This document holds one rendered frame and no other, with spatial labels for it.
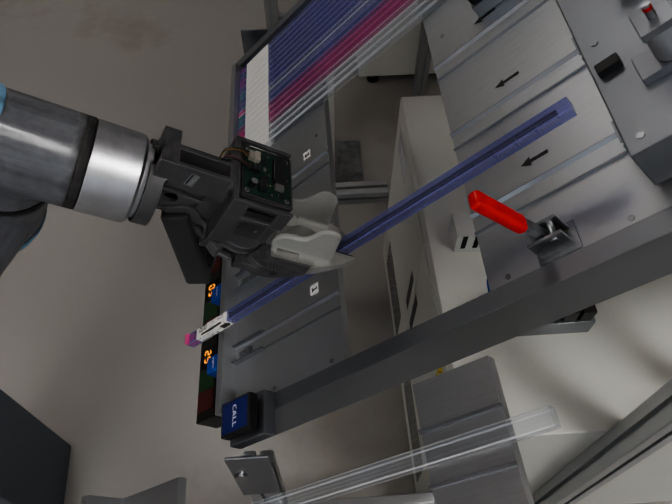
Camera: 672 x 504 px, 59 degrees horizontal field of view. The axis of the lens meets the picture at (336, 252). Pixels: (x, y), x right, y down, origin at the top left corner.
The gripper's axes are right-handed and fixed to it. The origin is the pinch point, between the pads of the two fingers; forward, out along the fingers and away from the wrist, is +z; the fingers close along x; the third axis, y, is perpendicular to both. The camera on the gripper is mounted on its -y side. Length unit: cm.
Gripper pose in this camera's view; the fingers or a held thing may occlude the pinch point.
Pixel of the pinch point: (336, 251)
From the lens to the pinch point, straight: 59.2
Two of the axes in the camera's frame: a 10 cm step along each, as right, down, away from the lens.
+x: -0.7, -8.2, 5.6
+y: 5.1, -5.1, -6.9
